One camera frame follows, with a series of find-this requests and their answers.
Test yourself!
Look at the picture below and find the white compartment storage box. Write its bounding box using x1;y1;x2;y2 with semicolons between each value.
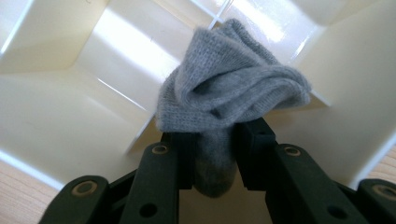
0;0;396;191

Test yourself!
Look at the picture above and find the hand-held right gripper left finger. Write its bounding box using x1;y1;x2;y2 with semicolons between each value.
119;132;196;224

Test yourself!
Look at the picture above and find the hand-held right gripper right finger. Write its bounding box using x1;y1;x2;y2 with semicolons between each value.
234;117;369;224

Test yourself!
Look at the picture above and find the grey sock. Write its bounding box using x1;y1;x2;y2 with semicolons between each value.
155;18;313;199

